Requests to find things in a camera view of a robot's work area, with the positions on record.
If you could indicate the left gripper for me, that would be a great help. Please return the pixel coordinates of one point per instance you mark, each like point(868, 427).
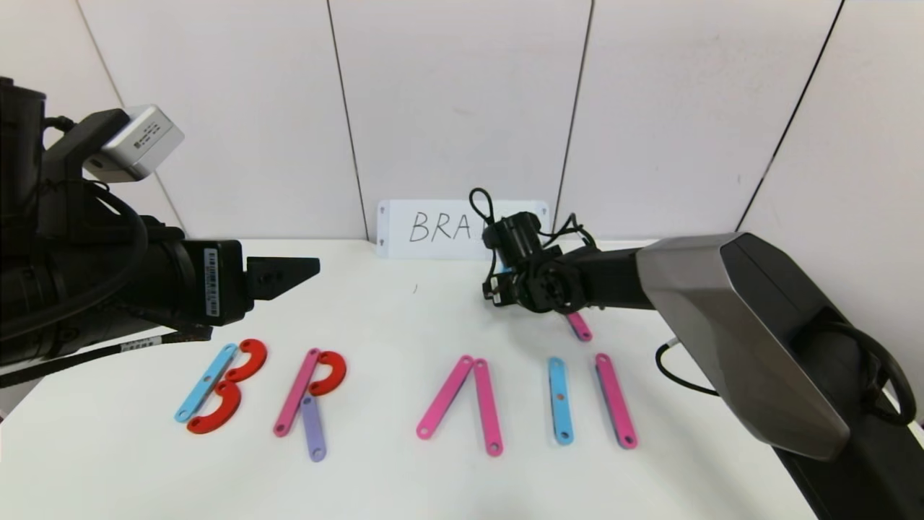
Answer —
point(219, 282)

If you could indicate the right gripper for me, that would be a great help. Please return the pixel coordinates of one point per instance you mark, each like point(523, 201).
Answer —
point(499, 292)

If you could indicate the small red arc piece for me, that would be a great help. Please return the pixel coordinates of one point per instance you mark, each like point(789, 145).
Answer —
point(338, 372)

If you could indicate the pink bar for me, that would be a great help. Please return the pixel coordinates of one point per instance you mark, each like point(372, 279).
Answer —
point(616, 401)
point(445, 397)
point(582, 329)
point(488, 408)
point(297, 393)

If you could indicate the short purple bar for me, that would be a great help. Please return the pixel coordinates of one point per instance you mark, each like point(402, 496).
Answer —
point(314, 433)

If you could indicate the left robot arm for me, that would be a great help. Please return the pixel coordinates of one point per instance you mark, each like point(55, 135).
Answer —
point(43, 289)

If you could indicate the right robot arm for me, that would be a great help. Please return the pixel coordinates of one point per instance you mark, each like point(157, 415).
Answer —
point(736, 325)

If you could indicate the white BRAIN sign card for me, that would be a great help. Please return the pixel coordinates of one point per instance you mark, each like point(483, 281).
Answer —
point(426, 231)

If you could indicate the large red arc piece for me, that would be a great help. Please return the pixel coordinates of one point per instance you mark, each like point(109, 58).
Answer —
point(254, 355)
point(229, 412)

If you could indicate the long blue bar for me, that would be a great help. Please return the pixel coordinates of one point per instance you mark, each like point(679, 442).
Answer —
point(560, 417)
point(207, 383)

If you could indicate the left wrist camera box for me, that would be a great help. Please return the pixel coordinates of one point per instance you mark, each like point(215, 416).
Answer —
point(137, 141)

